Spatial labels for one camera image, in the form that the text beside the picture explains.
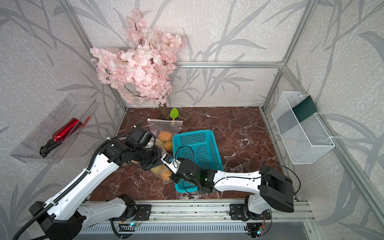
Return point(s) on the teal plastic basket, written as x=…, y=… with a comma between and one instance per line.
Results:
x=200, y=147

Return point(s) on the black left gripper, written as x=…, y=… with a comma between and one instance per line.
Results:
x=156, y=160

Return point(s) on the dark green card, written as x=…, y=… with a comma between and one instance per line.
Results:
x=305, y=109

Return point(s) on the white wire wall basket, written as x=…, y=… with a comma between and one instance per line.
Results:
x=305, y=142

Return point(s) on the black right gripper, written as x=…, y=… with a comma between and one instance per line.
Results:
x=173, y=179

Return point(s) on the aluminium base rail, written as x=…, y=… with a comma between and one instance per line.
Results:
x=202, y=216

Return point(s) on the orange potato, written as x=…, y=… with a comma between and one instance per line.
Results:
x=166, y=175

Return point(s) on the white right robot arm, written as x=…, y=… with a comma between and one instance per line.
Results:
x=268, y=188

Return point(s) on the clear acrylic wall shelf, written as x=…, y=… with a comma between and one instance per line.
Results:
x=72, y=106

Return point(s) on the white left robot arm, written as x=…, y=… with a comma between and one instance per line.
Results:
x=62, y=218

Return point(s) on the green toy shovel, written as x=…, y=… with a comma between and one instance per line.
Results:
x=174, y=113

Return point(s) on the clear zipper bag with dots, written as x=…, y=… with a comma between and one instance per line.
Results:
x=134, y=163

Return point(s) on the green-yellow potato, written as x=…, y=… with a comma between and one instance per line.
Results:
x=157, y=170

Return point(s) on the pink cherry blossom tree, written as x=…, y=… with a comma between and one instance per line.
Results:
x=144, y=72

